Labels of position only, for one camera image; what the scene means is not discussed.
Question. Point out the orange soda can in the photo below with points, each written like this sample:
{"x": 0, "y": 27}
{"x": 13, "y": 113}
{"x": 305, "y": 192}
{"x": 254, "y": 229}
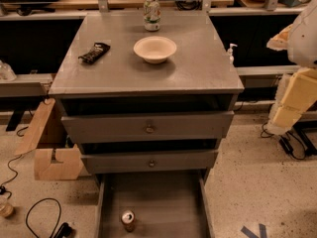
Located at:
{"x": 128, "y": 220}

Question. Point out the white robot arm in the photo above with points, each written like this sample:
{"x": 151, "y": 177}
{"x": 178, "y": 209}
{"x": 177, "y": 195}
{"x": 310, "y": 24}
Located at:
{"x": 296, "y": 93}

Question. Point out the grey top drawer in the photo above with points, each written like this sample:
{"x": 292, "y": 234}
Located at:
{"x": 147, "y": 127}

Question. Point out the grey drawer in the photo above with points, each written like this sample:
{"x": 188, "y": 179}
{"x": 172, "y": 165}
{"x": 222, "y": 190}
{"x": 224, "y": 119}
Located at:
{"x": 169, "y": 204}
{"x": 150, "y": 161}
{"x": 147, "y": 127}

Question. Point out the grey drawer cabinet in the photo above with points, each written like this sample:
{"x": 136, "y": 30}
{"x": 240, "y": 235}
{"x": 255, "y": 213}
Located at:
{"x": 197, "y": 78}

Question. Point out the grey middle drawer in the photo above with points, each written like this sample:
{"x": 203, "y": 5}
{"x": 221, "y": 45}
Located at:
{"x": 150, "y": 161}

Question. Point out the grey bottom drawer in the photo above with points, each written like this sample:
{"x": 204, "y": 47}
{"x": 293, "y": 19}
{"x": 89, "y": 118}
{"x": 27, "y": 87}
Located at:
{"x": 169, "y": 204}

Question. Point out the green white soda can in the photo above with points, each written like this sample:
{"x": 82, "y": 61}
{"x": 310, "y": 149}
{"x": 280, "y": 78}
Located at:
{"x": 151, "y": 15}

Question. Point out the white paper bowl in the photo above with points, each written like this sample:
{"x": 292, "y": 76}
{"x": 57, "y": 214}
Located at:
{"x": 155, "y": 49}

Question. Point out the black snack bag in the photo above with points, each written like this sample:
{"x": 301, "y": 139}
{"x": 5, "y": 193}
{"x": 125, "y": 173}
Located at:
{"x": 95, "y": 53}

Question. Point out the white pump bottle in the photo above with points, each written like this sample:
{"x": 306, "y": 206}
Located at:
{"x": 230, "y": 52}

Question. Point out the wooden block stand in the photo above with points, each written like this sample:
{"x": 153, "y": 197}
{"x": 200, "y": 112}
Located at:
{"x": 57, "y": 164}

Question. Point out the wooden plank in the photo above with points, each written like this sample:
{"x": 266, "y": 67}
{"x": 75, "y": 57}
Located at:
{"x": 36, "y": 128}

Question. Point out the black table leg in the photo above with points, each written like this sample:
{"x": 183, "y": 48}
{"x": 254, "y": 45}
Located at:
{"x": 302, "y": 129}

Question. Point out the clear plastic container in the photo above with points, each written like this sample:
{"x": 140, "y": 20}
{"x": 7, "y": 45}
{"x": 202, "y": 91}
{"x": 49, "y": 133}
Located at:
{"x": 6, "y": 72}

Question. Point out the clear plastic cup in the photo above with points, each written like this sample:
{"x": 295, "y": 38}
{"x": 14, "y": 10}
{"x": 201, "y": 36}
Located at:
{"x": 6, "y": 208}

